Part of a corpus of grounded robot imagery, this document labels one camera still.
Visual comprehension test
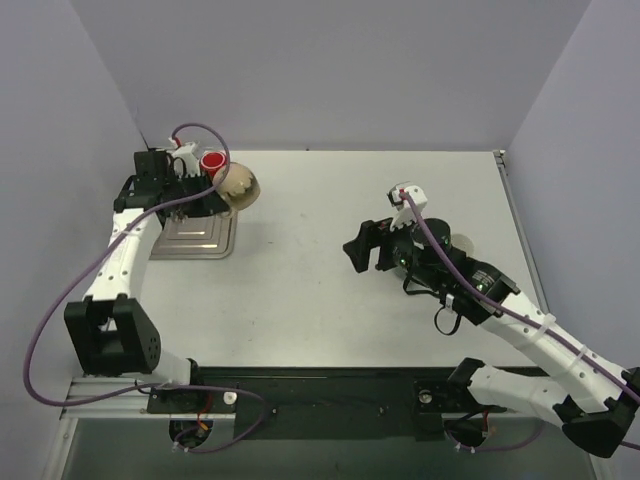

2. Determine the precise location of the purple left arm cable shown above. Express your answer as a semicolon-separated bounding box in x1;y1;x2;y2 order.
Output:
24;122;274;455

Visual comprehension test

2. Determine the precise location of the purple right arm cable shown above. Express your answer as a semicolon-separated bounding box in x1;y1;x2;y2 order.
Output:
402;192;640;452

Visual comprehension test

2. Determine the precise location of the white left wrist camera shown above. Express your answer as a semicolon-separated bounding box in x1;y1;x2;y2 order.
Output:
167;142;204;177

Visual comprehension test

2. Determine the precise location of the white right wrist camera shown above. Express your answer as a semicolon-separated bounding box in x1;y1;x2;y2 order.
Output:
387;182;427;232

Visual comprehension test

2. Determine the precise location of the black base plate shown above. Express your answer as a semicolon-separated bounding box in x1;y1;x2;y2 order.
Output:
146;366;507;442

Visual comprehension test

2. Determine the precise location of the beige round mug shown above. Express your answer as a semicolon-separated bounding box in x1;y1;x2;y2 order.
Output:
216;162;261;211

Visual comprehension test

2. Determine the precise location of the aluminium front rail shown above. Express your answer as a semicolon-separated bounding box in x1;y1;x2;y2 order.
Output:
60;377;241;420

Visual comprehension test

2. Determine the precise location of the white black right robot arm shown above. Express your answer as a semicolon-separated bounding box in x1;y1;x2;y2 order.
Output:
343;218;639;458

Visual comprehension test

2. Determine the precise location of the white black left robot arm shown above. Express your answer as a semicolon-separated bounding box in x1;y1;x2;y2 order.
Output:
64;145;231;412

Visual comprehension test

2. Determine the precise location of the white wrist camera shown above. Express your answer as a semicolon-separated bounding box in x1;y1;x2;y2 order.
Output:
387;182;427;232
167;142;204;177

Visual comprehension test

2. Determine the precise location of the metal tray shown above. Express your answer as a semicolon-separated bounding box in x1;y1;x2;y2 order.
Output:
150;211;238;260

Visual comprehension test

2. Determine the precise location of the red mug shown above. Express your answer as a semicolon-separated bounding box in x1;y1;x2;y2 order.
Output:
200;150;228;179

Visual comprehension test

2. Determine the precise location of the pink mug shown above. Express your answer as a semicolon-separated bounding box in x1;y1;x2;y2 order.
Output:
451;233;475;256

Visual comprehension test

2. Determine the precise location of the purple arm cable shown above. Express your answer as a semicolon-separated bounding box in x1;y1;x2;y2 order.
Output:
24;122;274;455
402;192;640;452

